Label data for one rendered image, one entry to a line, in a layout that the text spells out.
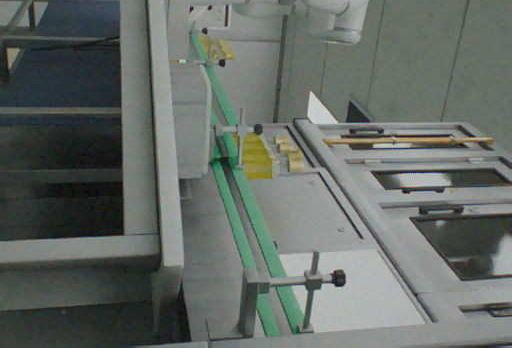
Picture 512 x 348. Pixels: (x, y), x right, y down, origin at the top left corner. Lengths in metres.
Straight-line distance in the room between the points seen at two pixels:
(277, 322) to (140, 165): 0.38
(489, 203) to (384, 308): 0.80
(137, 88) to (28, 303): 0.54
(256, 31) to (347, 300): 6.52
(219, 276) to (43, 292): 0.49
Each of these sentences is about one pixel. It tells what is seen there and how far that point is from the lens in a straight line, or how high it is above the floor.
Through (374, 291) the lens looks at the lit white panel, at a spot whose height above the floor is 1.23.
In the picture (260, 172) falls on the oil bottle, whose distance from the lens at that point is 1.69.
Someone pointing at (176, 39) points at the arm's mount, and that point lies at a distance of 1.52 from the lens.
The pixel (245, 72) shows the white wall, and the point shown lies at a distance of 7.90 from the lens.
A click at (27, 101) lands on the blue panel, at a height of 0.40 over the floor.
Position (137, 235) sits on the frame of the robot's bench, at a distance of 1.07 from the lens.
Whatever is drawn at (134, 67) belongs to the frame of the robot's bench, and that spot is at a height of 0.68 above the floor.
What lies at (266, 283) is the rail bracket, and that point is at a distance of 0.98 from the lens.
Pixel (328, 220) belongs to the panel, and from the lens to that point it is 1.74.
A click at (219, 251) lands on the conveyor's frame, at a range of 1.22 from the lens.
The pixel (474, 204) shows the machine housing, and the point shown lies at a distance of 2.10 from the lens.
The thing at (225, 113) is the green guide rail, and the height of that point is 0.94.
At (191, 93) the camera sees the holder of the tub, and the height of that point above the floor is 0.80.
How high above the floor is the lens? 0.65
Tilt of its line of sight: 13 degrees up
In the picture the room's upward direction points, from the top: 89 degrees clockwise
